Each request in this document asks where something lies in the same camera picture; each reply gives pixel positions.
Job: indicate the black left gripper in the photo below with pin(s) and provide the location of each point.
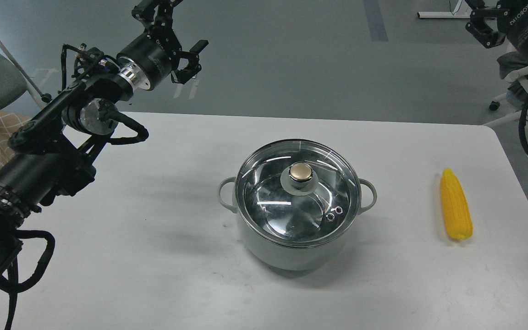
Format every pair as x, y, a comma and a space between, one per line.
157, 52

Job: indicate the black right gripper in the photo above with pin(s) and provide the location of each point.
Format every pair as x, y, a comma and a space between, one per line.
512, 25

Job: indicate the glass pot lid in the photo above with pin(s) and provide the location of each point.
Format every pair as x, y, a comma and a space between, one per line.
298, 193

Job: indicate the yellow corn cob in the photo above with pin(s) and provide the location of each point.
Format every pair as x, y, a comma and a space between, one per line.
455, 210

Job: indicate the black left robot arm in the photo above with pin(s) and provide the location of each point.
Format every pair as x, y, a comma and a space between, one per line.
54, 152

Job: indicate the pale green steel pot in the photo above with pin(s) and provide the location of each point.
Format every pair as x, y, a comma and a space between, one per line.
285, 257

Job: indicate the white desk leg base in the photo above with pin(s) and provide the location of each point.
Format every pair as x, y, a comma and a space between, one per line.
458, 9

